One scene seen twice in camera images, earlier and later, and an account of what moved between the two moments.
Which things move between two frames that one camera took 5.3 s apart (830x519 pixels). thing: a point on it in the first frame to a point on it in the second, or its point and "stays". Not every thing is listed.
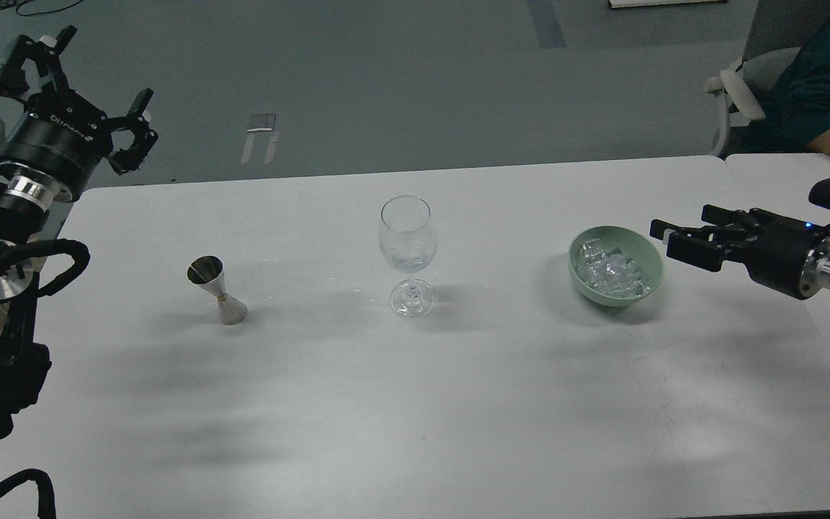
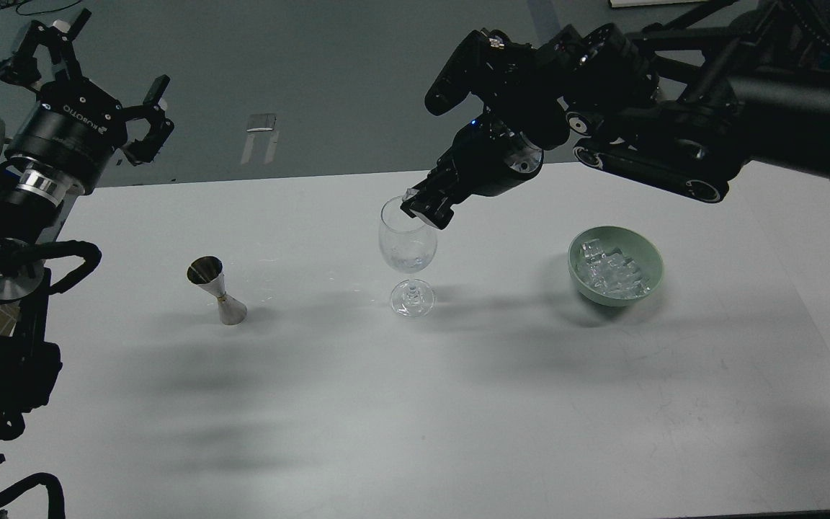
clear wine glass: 408,240 stays
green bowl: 614,265 stays
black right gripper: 797,259 to 487,156
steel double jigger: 207,272 stays
